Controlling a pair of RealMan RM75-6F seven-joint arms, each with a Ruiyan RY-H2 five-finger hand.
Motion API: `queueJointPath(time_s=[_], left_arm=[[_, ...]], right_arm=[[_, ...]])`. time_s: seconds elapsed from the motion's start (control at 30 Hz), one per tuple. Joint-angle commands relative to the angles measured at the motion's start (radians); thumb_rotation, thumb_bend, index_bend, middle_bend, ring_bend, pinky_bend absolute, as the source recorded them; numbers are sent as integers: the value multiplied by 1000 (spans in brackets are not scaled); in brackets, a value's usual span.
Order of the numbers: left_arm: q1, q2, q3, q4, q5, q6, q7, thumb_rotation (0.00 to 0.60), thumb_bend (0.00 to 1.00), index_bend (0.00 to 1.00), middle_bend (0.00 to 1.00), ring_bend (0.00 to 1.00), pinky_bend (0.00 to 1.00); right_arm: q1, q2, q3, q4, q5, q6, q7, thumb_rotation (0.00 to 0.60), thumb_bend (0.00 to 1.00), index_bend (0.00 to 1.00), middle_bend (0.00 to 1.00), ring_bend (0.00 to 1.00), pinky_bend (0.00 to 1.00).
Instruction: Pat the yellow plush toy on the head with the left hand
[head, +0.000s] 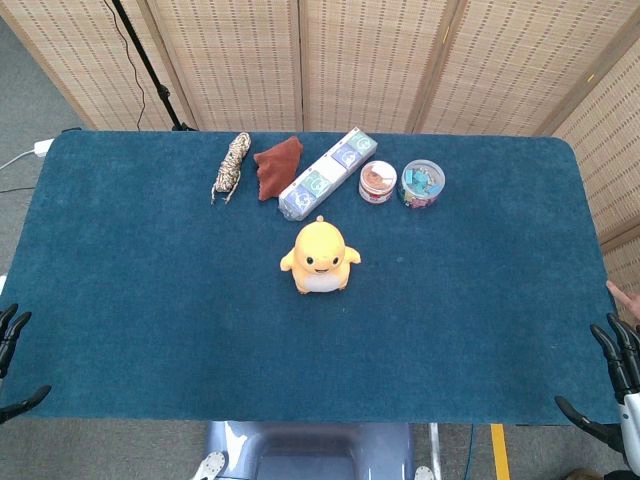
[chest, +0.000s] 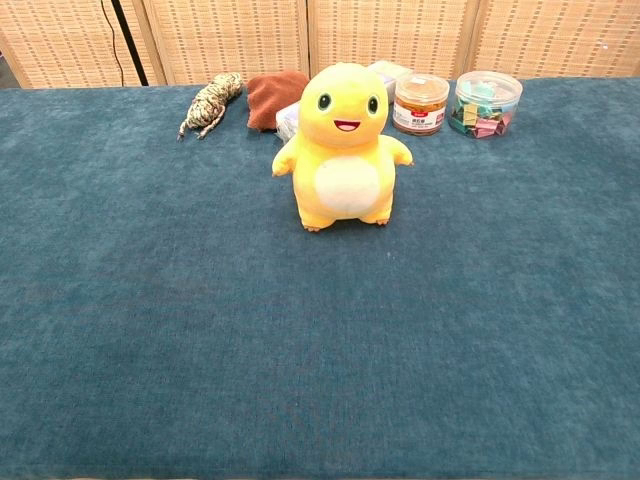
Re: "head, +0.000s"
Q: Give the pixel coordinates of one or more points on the black tripod stand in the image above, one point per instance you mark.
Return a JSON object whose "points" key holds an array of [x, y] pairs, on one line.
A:
{"points": [[150, 65]]}

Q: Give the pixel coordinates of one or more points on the person's hand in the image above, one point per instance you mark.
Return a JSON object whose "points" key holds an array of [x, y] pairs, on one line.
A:
{"points": [[625, 300]]}

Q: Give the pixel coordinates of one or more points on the rust brown cloth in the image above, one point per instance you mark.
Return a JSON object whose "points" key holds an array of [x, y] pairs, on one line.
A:
{"points": [[278, 167]]}

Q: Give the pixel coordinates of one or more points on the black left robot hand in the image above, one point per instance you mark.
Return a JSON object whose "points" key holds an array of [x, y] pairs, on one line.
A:
{"points": [[9, 330]]}

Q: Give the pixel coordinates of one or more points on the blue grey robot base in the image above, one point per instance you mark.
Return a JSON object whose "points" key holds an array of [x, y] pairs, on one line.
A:
{"points": [[310, 450]]}

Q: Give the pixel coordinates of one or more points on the clear jar of colourful clips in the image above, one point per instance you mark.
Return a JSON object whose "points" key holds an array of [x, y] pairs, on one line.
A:
{"points": [[421, 183]]}

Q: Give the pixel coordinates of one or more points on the yellow plush duck toy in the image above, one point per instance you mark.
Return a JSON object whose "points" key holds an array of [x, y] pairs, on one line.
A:
{"points": [[320, 260]]}

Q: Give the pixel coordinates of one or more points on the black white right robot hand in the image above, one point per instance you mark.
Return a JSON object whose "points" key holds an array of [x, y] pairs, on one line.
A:
{"points": [[621, 360]]}

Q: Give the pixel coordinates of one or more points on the blue table mat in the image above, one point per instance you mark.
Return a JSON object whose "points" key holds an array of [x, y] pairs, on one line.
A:
{"points": [[310, 320]]}

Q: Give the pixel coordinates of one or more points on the round jar with red label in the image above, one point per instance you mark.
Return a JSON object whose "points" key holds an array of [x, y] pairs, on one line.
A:
{"points": [[377, 182]]}

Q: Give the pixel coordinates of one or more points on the long clear box of tapes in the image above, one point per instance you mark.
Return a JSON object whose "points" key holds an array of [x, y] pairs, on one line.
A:
{"points": [[327, 172]]}

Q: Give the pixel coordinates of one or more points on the white power strip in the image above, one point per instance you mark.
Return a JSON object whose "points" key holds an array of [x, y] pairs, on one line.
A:
{"points": [[42, 146]]}

